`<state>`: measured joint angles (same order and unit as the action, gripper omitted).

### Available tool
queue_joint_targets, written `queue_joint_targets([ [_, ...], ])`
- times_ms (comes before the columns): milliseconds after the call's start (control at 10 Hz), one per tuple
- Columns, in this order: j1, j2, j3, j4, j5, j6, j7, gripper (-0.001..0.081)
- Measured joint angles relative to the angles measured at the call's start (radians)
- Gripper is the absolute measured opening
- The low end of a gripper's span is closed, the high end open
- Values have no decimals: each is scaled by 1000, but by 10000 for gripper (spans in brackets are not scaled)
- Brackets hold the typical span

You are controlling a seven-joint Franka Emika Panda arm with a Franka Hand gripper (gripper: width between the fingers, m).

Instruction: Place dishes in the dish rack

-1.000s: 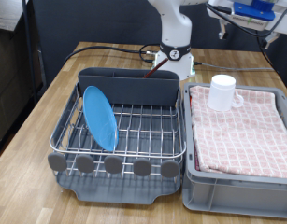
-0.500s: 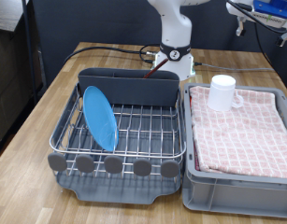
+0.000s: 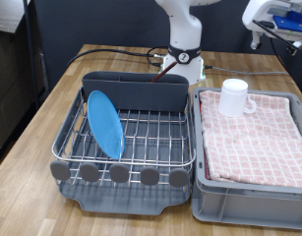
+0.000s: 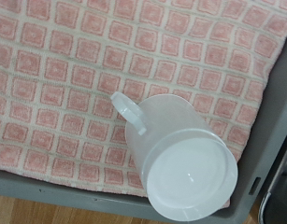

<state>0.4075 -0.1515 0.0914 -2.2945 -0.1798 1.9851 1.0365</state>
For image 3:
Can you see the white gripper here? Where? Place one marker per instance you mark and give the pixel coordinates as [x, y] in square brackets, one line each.
[265, 13]

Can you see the white plastic mug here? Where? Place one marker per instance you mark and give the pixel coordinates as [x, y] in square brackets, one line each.
[232, 96]

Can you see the brown wooden spoon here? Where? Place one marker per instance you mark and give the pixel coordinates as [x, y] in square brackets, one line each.
[162, 72]

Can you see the blue round plate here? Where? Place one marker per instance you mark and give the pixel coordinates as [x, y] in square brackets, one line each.
[104, 124]

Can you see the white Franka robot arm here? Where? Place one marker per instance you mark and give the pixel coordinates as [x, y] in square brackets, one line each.
[186, 32]

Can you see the grey dish drying rack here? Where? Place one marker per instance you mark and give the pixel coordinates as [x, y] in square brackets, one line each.
[114, 201]

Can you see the pink checkered cloth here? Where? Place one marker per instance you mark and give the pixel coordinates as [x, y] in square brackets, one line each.
[255, 147]

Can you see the dark grey cutlery holder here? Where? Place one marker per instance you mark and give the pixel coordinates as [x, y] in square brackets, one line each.
[150, 93]

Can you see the red label strip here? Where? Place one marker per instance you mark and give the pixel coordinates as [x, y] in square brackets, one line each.
[207, 167]

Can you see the grey plastic crate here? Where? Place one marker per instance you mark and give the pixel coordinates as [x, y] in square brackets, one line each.
[249, 206]

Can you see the brown cardboard box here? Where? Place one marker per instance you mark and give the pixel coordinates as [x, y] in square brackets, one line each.
[9, 91]

